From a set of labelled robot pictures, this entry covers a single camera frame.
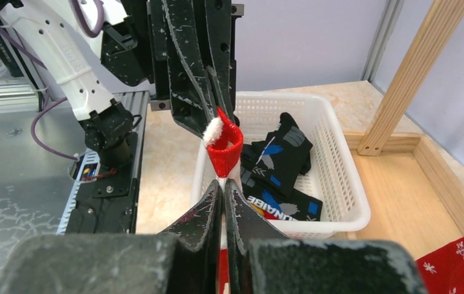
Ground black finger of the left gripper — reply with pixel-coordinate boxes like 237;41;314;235
162;1;218;138
204;1;235;122

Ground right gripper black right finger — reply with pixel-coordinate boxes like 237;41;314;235
224;179;427;293

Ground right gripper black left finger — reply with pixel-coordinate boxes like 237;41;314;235
0;180;221;293

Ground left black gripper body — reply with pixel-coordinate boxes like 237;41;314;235
101;1;243;112

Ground black sock blue squares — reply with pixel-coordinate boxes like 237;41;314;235
242;179;323;221

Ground red Santa snowflake sock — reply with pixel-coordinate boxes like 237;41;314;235
416;237;464;293

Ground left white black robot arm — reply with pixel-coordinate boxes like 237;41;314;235
0;1;240;169

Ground white plastic laundry basket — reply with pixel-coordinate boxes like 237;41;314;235
189;91;372;240

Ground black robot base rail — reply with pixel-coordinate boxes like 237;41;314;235
56;91;150;235

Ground wooden hanger stand frame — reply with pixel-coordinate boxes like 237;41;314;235
345;1;464;243

